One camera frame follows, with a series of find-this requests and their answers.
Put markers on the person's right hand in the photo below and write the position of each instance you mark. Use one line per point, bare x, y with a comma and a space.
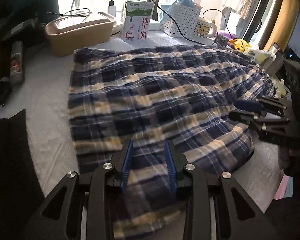
287, 160

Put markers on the cream bear-print mug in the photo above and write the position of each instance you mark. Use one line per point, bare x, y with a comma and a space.
202, 28

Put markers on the yellow curtain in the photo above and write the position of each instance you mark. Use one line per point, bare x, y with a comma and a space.
285, 17

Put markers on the white and green milk carton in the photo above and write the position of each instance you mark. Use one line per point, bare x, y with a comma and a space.
137, 22

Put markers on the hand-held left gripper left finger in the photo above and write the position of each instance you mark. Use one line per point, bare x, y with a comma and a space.
126, 165

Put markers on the purple cloth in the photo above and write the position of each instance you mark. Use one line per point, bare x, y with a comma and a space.
230, 35

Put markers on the plaid pants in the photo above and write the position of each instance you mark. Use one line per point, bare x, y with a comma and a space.
152, 100

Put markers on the yellow plush toy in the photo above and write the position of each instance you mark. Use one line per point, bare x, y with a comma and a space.
237, 44

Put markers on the yellow tissue pack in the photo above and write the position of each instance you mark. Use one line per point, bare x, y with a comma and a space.
280, 87

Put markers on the white perforated basket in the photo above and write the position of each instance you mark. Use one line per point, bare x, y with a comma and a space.
180, 20

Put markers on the small black bundle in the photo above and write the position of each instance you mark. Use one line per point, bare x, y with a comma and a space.
1, 90

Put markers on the spray can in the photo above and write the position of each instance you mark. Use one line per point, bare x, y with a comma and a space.
17, 62

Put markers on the beige lunch box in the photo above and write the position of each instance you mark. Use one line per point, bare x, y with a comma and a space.
77, 37

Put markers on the white charger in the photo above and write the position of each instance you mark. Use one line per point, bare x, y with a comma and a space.
112, 10

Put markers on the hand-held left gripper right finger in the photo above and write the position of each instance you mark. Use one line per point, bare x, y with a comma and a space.
170, 165

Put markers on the small white box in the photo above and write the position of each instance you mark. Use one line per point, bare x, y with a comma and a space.
155, 26

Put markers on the small grey figurine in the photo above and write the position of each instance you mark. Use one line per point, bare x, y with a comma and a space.
222, 40

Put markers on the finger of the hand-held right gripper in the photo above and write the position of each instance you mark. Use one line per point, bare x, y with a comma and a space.
240, 116
247, 106

